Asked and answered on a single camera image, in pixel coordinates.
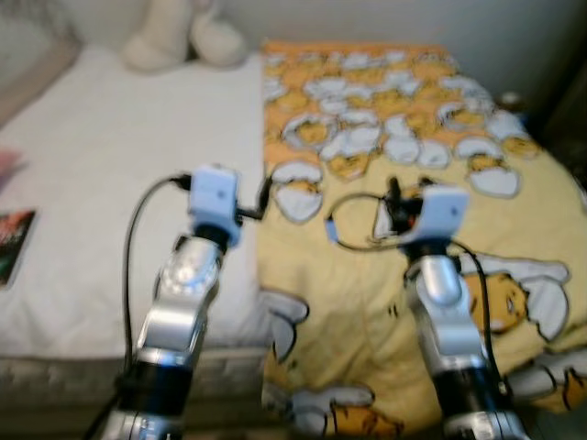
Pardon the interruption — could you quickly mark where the white quilted mattress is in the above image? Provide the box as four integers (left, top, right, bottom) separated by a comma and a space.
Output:
0, 41, 276, 409

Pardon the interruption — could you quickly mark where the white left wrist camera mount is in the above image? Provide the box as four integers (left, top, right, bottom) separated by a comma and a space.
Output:
188, 165, 244, 247

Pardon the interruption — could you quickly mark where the beige plush neck pillow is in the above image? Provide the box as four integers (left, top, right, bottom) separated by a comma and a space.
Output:
124, 0, 249, 72

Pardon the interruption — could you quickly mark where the dark book with red cover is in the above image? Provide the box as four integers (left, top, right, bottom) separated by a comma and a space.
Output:
0, 209, 38, 287

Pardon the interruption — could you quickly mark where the pink pillow with fist print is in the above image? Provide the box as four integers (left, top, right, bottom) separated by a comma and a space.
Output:
0, 151, 21, 189

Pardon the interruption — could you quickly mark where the yellow egg cartoon blanket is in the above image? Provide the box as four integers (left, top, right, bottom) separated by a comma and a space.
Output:
257, 38, 587, 436

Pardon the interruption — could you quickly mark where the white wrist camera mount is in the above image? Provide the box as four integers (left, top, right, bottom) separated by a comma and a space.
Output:
188, 165, 244, 247
404, 186, 471, 250

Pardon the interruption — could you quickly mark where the dark wooden cabinet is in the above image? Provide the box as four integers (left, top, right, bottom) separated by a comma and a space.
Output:
541, 55, 587, 184

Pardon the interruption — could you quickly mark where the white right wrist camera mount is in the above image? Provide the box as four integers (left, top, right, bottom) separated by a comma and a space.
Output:
404, 186, 471, 250

